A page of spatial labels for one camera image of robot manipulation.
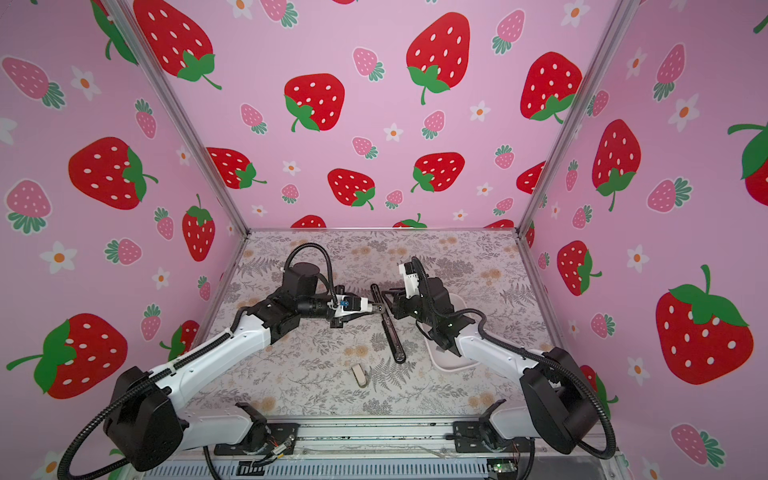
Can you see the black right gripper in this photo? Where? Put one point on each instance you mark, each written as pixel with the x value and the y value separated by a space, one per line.
pixel 398 305

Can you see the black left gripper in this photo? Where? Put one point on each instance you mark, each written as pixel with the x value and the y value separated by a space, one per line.
pixel 349 293

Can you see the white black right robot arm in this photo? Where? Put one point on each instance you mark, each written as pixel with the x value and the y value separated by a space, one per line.
pixel 561 407

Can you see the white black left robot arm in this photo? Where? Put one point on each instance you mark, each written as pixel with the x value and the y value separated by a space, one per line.
pixel 146 419

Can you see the beige eraser block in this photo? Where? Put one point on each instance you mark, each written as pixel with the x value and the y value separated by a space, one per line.
pixel 359 375

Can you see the white plastic tray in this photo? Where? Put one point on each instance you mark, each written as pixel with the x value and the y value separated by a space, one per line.
pixel 446 361

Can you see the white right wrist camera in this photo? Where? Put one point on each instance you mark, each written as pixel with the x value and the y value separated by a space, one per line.
pixel 410 279

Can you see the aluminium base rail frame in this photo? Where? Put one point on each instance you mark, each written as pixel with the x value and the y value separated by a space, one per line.
pixel 395 447

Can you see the aluminium corner post right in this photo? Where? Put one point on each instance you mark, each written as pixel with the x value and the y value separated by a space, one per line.
pixel 613 35

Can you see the aluminium corner post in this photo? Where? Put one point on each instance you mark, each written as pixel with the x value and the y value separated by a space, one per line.
pixel 613 35
pixel 124 19

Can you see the aluminium corner post left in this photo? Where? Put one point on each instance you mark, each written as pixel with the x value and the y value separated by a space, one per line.
pixel 124 19

